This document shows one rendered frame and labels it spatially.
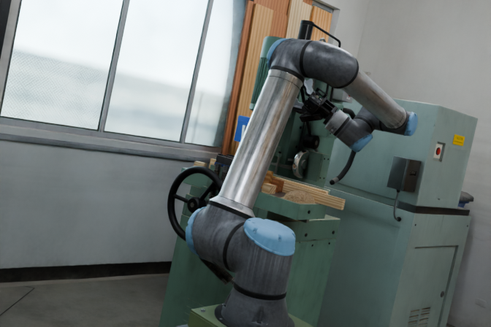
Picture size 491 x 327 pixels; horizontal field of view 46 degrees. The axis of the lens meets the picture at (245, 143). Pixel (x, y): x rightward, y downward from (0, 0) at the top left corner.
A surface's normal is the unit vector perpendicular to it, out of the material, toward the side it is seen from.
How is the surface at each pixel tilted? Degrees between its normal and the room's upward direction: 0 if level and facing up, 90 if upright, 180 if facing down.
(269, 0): 87
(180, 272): 90
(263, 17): 87
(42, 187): 90
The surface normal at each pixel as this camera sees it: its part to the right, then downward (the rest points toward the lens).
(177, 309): -0.59, -0.08
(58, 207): 0.68, 0.18
